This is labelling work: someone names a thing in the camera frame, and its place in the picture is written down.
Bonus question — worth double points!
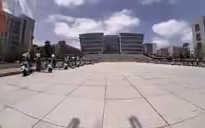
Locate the wide stone steps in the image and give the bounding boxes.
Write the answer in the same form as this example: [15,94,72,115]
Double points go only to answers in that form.
[83,53,152,64]

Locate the pale stone slab plaza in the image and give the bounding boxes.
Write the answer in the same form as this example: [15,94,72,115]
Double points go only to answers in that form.
[0,61,205,128]

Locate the row of parked scooters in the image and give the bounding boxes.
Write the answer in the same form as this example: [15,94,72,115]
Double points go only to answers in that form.
[19,51,95,77]
[147,56,205,69]

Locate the dark kerb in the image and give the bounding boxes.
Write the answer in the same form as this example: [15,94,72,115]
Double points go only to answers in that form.
[0,67,24,80]

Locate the pale multi-storey building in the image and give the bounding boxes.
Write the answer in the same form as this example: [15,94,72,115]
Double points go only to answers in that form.
[191,15,205,62]

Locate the distant pale buildings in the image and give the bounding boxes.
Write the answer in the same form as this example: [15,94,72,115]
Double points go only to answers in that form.
[143,42,191,59]

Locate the robot's own part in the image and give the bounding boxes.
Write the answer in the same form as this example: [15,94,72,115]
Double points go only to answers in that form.
[67,117,81,128]
[128,115,144,128]

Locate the long grey office building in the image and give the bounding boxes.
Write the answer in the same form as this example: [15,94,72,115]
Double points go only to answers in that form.
[0,0,36,62]

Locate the grey twin-block building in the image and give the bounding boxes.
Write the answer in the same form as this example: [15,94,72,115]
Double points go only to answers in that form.
[78,32,145,55]

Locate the low dark building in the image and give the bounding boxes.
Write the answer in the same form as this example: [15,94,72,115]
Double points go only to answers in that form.
[39,40,82,60]

